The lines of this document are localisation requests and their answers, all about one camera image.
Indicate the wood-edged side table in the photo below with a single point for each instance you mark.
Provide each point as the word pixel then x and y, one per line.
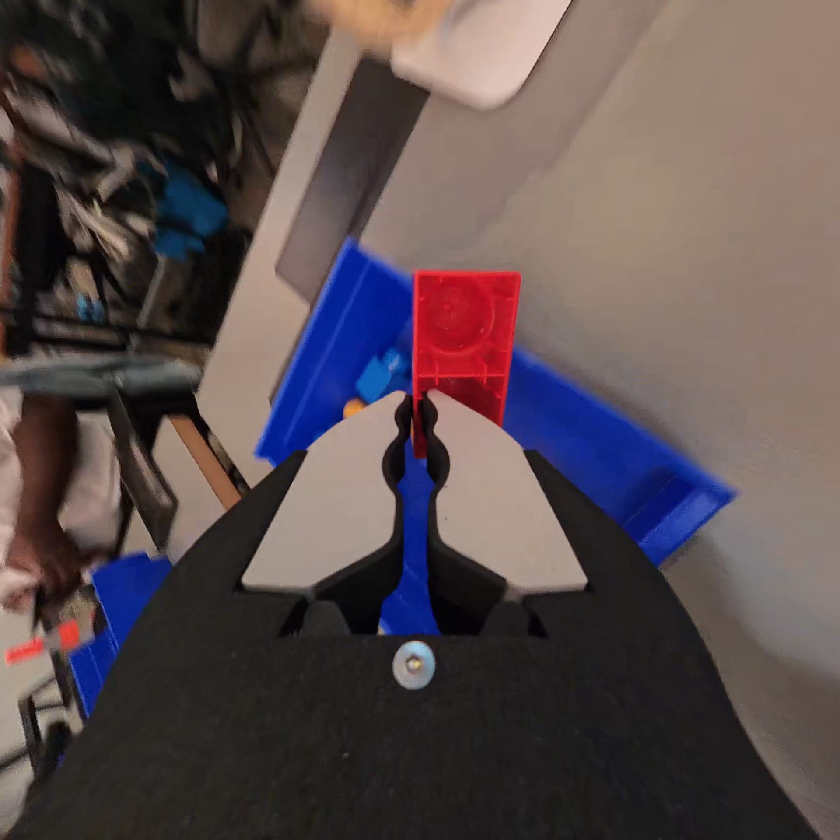
pixel 207 466

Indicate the grey desk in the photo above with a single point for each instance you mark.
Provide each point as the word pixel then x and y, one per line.
pixel 656 262

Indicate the yellow toy block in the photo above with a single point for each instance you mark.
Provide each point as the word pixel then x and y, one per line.
pixel 354 410

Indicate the white instruction stand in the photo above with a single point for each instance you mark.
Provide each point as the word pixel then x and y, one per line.
pixel 485 59

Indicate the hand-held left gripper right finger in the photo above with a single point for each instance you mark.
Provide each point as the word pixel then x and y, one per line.
pixel 505 518

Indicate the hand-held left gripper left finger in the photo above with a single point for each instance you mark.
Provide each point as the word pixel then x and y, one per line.
pixel 328 512

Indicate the blue one-stud block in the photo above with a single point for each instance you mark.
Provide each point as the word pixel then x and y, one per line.
pixel 380 377

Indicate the red toy block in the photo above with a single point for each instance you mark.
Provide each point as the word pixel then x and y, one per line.
pixel 466 328

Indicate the blue plastic bin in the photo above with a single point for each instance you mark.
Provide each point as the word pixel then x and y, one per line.
pixel 124 590
pixel 590 459

